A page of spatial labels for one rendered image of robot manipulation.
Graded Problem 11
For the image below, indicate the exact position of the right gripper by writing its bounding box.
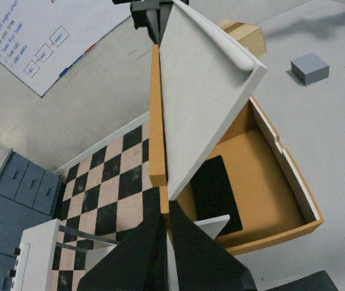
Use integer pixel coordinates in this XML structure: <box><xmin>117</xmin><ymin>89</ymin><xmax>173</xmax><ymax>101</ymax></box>
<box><xmin>130</xmin><ymin>0</ymin><xmax>174</xmax><ymax>50</ymax></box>

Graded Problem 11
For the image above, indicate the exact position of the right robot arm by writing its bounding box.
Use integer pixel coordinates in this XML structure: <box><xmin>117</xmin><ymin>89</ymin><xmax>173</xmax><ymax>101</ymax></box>
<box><xmin>112</xmin><ymin>0</ymin><xmax>141</xmax><ymax>5</ymax></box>

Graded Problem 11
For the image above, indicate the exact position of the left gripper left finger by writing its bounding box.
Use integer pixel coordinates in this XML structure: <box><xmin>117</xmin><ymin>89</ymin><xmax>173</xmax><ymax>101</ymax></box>
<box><xmin>76</xmin><ymin>196</ymin><xmax>168</xmax><ymax>291</ymax></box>

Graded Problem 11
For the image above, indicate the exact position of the grey cube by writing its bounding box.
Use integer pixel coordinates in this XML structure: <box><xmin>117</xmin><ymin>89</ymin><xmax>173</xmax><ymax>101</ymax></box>
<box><xmin>291</xmin><ymin>53</ymin><xmax>330</xmax><ymax>86</ymax></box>

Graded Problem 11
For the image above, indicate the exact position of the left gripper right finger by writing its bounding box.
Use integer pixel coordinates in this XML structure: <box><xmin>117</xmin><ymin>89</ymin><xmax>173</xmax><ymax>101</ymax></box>
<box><xmin>169</xmin><ymin>198</ymin><xmax>258</xmax><ymax>291</ymax></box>

